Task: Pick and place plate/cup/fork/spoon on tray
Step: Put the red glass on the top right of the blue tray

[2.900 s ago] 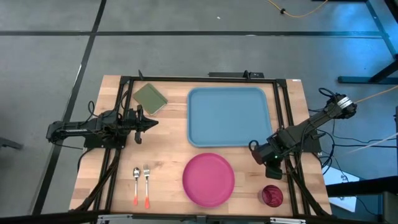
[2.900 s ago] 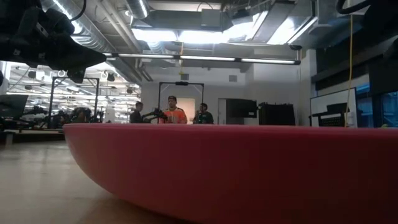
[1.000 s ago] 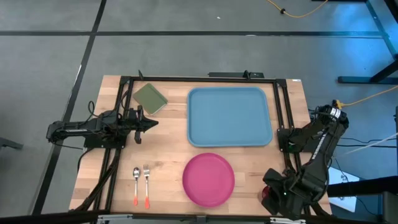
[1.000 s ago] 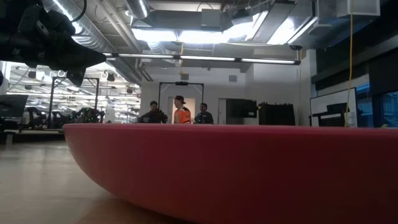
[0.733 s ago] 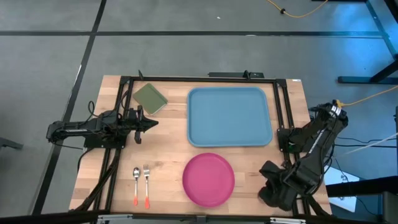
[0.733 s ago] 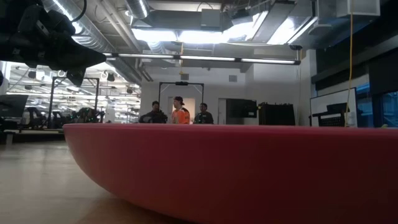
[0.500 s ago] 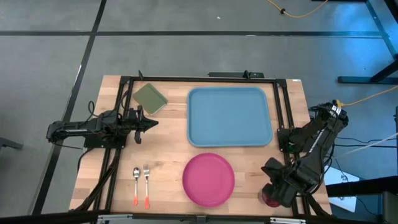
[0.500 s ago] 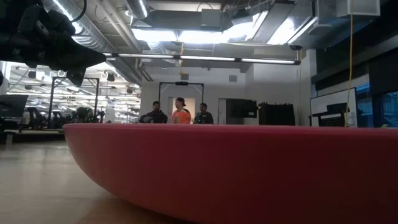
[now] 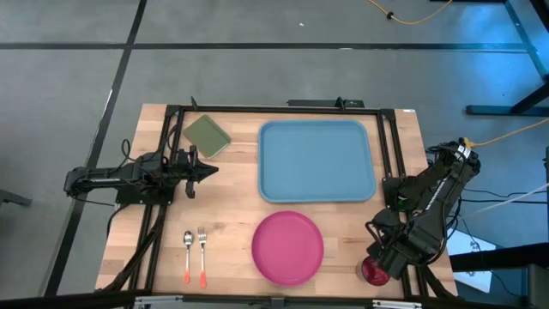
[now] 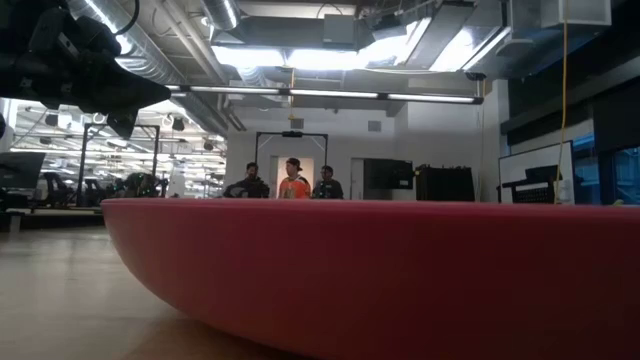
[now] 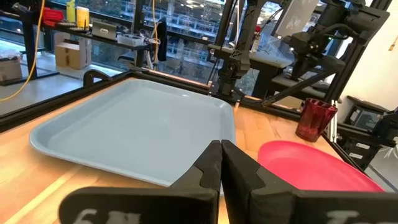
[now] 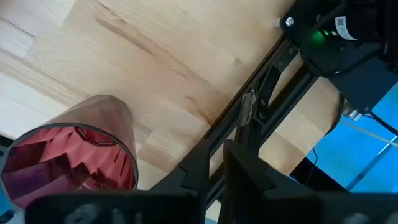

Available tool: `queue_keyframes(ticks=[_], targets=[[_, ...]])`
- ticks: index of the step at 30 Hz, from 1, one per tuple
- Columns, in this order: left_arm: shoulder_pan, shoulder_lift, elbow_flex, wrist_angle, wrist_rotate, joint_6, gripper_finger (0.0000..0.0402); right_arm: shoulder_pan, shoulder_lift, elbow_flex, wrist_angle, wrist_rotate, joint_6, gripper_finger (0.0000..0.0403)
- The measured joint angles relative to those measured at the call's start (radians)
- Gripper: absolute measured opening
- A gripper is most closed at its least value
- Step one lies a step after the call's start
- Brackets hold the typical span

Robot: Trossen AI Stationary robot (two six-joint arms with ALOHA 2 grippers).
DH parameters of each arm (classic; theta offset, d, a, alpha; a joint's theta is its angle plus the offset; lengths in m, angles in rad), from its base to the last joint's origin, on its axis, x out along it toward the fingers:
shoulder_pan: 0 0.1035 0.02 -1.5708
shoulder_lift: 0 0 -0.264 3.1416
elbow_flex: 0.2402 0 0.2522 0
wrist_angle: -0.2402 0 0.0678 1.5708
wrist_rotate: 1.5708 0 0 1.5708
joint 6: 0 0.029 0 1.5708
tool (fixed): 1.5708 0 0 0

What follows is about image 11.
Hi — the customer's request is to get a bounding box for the purple cup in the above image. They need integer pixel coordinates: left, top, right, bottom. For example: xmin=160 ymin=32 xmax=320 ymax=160
xmin=294 ymin=98 xmax=338 ymax=143

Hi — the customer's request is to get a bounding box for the blue plastic tray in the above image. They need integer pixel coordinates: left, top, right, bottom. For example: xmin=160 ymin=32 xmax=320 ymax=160
xmin=29 ymin=78 xmax=236 ymax=187

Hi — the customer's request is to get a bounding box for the cardboard box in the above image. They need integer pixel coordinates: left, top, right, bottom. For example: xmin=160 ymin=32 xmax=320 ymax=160
xmin=55 ymin=41 xmax=90 ymax=70
xmin=0 ymin=57 xmax=23 ymax=82

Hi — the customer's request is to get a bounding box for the clear plastic container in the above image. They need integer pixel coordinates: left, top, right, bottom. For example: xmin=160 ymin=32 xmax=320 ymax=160
xmin=117 ymin=33 xmax=146 ymax=47

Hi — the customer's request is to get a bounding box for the grey metal box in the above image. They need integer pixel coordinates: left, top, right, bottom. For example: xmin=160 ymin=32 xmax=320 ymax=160
xmin=91 ymin=20 xmax=118 ymax=40

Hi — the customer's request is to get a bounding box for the yellow cable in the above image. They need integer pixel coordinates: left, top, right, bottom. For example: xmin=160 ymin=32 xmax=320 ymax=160
xmin=0 ymin=0 xmax=47 ymax=102
xmin=151 ymin=0 xmax=159 ymax=65

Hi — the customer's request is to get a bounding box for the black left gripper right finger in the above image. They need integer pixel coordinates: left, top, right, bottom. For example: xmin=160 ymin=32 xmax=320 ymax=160
xmin=221 ymin=139 xmax=398 ymax=224

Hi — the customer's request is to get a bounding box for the black equipment cart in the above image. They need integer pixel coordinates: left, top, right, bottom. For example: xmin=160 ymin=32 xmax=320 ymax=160
xmin=337 ymin=95 xmax=398 ymax=170

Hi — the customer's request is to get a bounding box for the yellow-green bottle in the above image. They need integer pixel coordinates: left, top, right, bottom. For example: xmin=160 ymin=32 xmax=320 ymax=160
xmin=66 ymin=0 xmax=76 ymax=24

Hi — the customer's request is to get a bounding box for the yellow cup container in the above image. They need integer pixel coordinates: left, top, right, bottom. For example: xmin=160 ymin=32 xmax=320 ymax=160
xmin=76 ymin=6 xmax=90 ymax=29

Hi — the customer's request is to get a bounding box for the red box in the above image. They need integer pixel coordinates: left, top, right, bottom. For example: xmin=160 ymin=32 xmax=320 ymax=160
xmin=42 ymin=6 xmax=65 ymax=27

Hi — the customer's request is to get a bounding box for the grey top table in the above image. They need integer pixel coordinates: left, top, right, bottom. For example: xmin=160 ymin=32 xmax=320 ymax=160
xmin=207 ymin=43 xmax=293 ymax=99

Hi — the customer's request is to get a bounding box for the pink plastic plate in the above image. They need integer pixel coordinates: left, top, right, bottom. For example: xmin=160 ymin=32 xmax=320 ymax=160
xmin=257 ymin=140 xmax=386 ymax=192

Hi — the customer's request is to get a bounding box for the black workbench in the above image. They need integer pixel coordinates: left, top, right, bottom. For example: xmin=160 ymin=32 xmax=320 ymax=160
xmin=0 ymin=1 xmax=150 ymax=86

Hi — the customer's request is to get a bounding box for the white panel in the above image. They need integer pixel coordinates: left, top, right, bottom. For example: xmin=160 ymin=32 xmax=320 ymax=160
xmin=275 ymin=0 xmax=320 ymax=38

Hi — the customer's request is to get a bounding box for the black curved clamp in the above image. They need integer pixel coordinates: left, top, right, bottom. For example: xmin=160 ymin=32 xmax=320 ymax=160
xmin=83 ymin=68 xmax=111 ymax=87

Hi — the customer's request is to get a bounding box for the black hanging cloth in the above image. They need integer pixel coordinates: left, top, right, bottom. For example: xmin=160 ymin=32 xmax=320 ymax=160
xmin=155 ymin=17 xmax=169 ymax=62

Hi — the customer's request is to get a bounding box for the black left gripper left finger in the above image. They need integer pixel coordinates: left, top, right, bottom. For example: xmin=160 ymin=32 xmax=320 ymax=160
xmin=58 ymin=139 xmax=223 ymax=224

